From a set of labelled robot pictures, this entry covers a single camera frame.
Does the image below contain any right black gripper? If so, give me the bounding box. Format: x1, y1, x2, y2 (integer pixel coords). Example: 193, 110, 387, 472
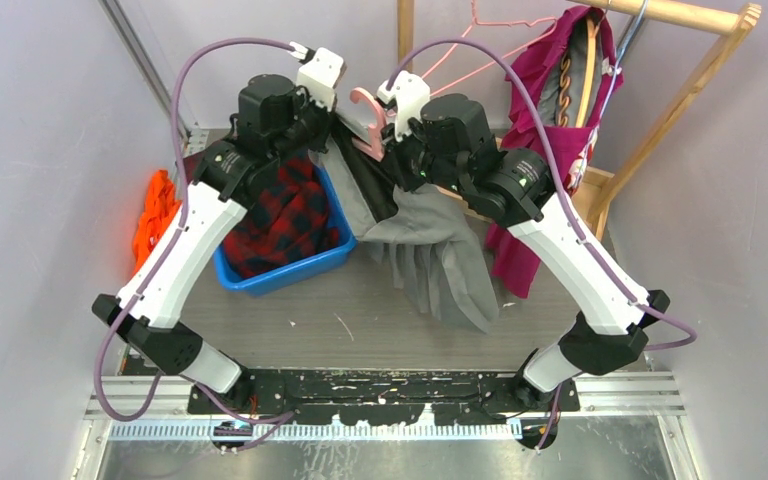
379, 111, 468, 198

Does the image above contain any red plaid skirt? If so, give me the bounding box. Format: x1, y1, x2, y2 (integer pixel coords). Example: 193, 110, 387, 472
222, 156, 339, 279

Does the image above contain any grey garment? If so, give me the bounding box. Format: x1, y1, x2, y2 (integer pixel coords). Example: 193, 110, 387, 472
316, 121, 500, 333

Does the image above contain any pink wire hanger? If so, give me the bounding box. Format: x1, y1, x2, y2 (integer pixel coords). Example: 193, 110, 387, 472
420, 0, 559, 99

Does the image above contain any floral white red garment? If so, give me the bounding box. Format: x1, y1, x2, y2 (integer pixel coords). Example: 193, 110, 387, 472
565, 127, 599, 196

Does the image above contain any magenta garment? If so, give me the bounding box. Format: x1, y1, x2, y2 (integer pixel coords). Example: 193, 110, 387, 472
485, 6, 623, 298

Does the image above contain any wooden hanger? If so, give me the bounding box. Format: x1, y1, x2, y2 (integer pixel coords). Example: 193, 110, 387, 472
556, 16, 598, 128

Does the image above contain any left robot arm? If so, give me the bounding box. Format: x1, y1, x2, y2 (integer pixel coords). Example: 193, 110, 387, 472
92, 74, 338, 413

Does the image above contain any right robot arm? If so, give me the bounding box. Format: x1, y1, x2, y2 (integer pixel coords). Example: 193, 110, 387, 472
381, 94, 669, 411

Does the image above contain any orange cloth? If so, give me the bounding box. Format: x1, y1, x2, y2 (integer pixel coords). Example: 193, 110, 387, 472
131, 169, 181, 274

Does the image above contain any wooden clothes rack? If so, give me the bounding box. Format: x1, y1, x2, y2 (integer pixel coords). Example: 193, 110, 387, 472
393, 0, 763, 240

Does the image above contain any blue plastic bin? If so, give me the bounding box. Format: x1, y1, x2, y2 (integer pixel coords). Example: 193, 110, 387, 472
213, 166, 358, 296

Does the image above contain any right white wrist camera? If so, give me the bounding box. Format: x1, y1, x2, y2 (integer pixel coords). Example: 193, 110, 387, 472
375, 70, 431, 141

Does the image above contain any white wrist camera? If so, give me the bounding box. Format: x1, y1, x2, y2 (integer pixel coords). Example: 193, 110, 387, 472
375, 70, 431, 141
289, 42, 346, 111

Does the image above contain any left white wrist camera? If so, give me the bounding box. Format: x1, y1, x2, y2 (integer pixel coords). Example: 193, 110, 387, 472
289, 42, 346, 111

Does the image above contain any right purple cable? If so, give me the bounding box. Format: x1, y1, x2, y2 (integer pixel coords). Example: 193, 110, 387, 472
383, 37, 698, 455

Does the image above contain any purple cable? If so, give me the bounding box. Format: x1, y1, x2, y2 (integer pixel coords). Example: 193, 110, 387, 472
93, 37, 312, 453
383, 37, 698, 455

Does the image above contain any blue wire hanger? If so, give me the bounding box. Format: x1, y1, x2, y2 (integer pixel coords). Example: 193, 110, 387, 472
597, 0, 649, 115

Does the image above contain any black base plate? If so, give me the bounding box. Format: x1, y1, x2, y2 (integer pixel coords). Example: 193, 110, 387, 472
187, 369, 581, 448

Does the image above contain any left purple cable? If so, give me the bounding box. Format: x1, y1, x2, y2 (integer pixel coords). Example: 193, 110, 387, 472
93, 37, 312, 453

